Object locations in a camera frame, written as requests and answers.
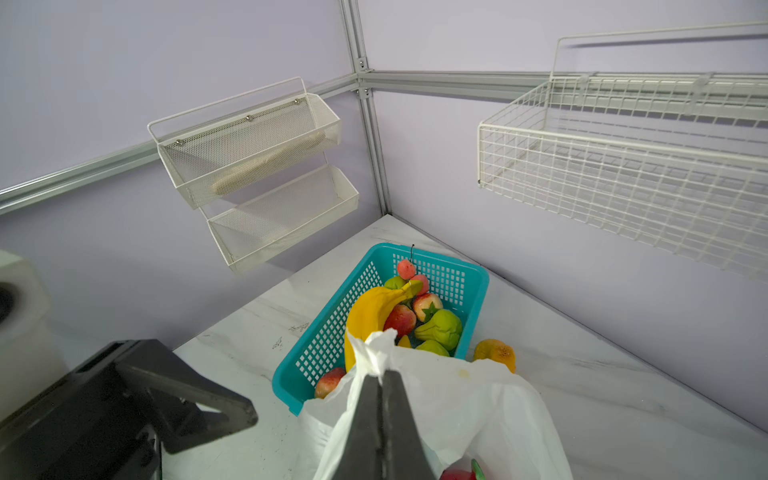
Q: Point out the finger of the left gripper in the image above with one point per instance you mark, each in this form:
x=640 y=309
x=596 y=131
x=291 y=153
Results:
x=144 y=383

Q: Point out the dark red fake strawberry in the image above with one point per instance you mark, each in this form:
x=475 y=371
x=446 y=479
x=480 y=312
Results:
x=401 y=319

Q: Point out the small green fake fruit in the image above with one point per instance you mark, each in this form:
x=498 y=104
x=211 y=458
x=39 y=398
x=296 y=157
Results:
x=395 y=283

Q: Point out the aluminium frame rail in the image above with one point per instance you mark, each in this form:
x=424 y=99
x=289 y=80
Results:
x=108 y=103

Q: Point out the upper white mesh shelf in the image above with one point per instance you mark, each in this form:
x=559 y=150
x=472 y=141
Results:
x=199 y=146

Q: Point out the white wire wall basket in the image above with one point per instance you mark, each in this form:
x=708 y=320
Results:
x=658 y=136

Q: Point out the beige cloth in shelf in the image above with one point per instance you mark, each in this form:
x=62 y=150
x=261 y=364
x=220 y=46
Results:
x=266 y=164

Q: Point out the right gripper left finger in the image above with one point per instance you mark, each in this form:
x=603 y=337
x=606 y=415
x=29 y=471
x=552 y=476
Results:
x=363 y=452

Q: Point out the red white fake strawberry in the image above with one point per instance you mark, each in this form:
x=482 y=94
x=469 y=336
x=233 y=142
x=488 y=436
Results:
x=426 y=305

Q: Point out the teal plastic basket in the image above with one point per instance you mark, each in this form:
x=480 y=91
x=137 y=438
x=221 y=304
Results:
x=460 y=285

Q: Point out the yellow banana bunch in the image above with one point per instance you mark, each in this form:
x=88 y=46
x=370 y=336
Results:
x=369 y=313

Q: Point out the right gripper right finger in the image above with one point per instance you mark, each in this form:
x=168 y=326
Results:
x=402 y=453

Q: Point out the orange fake pear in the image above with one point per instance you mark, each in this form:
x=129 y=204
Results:
x=496 y=351

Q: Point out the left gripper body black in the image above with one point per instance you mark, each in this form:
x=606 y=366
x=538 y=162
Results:
x=84 y=426

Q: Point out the white plastic bag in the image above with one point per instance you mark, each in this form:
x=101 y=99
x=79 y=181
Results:
x=461 y=409

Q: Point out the pink dragon fruit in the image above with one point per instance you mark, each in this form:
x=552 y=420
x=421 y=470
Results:
x=474 y=473

